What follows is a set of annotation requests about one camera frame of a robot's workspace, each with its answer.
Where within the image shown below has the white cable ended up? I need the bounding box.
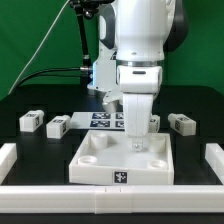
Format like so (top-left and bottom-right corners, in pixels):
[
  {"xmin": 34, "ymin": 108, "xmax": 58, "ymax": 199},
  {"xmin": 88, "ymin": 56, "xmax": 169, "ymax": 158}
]
[{"xmin": 7, "ymin": 0, "xmax": 72, "ymax": 96}]

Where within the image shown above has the white marker base plate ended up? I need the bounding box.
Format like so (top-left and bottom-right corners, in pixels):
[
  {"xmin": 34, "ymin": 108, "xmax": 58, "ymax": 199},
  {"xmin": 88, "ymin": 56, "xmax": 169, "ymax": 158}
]
[{"xmin": 71, "ymin": 112, "xmax": 124, "ymax": 130}]

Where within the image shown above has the white left fence rail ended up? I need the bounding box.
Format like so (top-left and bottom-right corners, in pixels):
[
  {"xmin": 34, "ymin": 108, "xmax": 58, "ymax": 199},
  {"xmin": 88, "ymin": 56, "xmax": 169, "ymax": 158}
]
[{"xmin": 0, "ymin": 143, "xmax": 17, "ymax": 185}]

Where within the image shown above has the black camera pole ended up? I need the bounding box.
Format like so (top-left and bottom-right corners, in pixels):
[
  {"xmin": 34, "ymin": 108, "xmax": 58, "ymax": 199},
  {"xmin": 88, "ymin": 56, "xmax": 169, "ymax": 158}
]
[{"xmin": 69, "ymin": 0, "xmax": 99, "ymax": 66}]

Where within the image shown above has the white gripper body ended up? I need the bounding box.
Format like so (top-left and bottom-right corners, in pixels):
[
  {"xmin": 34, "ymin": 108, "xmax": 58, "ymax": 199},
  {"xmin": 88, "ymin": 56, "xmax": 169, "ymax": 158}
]
[{"xmin": 117, "ymin": 66, "xmax": 162, "ymax": 138}]

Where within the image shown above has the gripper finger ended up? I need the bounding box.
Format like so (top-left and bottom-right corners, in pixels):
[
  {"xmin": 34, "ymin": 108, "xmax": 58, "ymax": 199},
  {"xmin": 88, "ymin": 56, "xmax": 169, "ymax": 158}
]
[{"xmin": 132, "ymin": 138, "xmax": 143, "ymax": 151}]

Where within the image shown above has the white square tabletop part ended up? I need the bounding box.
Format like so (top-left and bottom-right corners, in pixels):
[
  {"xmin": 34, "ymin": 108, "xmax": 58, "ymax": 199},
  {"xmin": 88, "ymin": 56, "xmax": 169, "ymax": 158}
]
[{"xmin": 69, "ymin": 130, "xmax": 174, "ymax": 185}]

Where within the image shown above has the black cable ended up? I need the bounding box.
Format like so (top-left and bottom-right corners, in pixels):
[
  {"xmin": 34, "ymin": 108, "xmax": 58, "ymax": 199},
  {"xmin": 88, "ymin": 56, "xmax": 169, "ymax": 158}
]
[{"xmin": 13, "ymin": 66, "xmax": 94, "ymax": 91}]

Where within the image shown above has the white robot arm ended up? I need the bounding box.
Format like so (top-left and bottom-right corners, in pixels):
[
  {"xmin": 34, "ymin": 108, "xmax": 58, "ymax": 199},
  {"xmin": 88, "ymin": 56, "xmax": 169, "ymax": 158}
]
[{"xmin": 88, "ymin": 0, "xmax": 188, "ymax": 151}]

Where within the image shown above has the white front fence rail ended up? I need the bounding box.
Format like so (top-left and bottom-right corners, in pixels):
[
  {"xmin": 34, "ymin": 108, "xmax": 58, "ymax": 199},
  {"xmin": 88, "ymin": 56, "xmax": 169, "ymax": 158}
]
[{"xmin": 0, "ymin": 185, "xmax": 224, "ymax": 214}]

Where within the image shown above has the white right fence rail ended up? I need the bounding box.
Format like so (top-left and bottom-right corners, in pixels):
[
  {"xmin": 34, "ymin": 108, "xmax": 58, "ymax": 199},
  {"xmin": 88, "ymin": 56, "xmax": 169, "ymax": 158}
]
[{"xmin": 205, "ymin": 143, "xmax": 224, "ymax": 185}]

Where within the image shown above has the white fence rail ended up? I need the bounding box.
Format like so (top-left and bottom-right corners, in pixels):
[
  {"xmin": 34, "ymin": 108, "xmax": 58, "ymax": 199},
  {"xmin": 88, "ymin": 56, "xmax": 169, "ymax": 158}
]
[
  {"xmin": 0, "ymin": 143, "xmax": 17, "ymax": 185},
  {"xmin": 0, "ymin": 185, "xmax": 224, "ymax": 214},
  {"xmin": 205, "ymin": 143, "xmax": 224, "ymax": 185}
]

